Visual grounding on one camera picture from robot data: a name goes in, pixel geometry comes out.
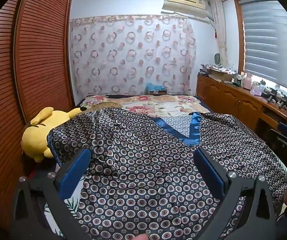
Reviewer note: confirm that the wooden slatted wardrobe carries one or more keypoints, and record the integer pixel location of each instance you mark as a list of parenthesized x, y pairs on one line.
[(26, 75)]

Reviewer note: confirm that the small round fan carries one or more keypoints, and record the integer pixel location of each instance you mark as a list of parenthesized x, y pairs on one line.
[(217, 58)]

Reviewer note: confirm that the floral cloth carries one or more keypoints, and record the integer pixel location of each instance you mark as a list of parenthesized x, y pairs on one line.
[(218, 67)]

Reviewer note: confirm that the dark circle-patterned satin garment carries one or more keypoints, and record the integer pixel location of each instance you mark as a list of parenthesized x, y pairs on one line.
[(143, 160)]

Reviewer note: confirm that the wooden cabinet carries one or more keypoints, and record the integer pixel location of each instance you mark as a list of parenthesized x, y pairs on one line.
[(236, 100)]

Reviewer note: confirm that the circle-patterned sheer curtain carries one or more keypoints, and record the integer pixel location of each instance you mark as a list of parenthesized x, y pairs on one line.
[(131, 57)]

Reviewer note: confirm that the wall air conditioner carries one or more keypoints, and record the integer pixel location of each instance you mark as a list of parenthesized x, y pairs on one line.
[(186, 3)]

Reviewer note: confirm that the cream window curtain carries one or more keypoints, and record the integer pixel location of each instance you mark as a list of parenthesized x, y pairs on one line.
[(221, 30)]

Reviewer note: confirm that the black handheld device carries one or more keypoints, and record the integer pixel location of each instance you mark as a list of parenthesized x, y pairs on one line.
[(273, 96), (284, 102)]

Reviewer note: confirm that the floral bed cover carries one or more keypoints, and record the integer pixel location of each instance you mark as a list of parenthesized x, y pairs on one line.
[(156, 106)]

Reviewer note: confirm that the blue cloth bundle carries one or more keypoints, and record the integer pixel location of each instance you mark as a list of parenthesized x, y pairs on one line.
[(155, 87)]

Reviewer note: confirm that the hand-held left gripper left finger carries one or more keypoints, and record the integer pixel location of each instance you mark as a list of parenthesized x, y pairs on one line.
[(74, 175)]

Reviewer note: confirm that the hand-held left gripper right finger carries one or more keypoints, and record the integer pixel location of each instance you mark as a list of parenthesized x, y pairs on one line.
[(209, 173)]

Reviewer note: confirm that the pink bottle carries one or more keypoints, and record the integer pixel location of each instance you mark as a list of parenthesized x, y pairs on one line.
[(247, 81)]

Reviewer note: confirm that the yellow plush toy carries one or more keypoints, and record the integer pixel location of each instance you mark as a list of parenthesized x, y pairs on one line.
[(37, 135)]

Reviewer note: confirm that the striped window blind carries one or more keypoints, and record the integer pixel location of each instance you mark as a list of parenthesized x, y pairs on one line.
[(271, 37)]

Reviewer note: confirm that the golden patterned pillow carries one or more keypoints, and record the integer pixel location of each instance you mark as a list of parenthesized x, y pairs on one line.
[(106, 105)]

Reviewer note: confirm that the leaf print bed sheet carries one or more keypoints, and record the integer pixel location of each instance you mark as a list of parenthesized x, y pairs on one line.
[(58, 212)]

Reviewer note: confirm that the cardboard box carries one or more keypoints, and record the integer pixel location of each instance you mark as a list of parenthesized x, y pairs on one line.
[(219, 75)]

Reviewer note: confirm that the pale purple container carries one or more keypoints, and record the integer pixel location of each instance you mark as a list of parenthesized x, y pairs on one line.
[(257, 89)]

